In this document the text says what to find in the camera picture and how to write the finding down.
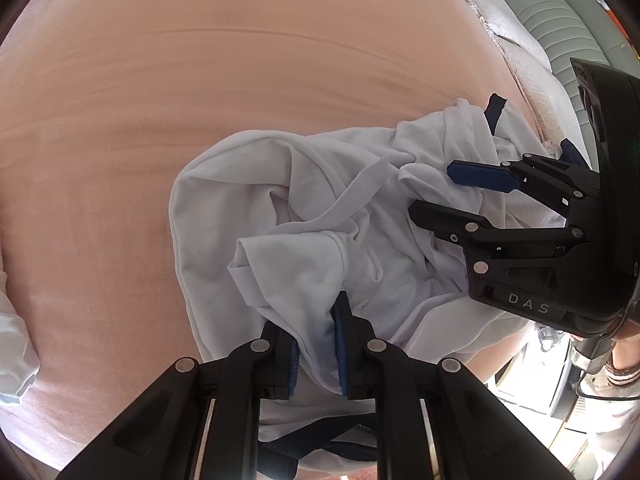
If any white shirt with navy trim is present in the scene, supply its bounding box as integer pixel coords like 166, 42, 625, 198
169, 92, 586, 461

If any grey padded headboard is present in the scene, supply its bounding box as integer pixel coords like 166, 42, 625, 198
470, 0, 640, 128

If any crumpled white garment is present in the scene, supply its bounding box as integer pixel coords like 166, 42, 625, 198
0, 270, 42, 404

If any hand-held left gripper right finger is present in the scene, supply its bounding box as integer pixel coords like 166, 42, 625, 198
330, 291, 576, 480

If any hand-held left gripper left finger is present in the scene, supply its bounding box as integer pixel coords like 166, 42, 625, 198
57, 320, 302, 480

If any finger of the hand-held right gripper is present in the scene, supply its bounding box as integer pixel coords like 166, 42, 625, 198
408, 200, 587, 257
447, 153, 602, 217

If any pink bed sheet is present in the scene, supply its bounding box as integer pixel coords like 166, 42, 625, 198
0, 0, 586, 480

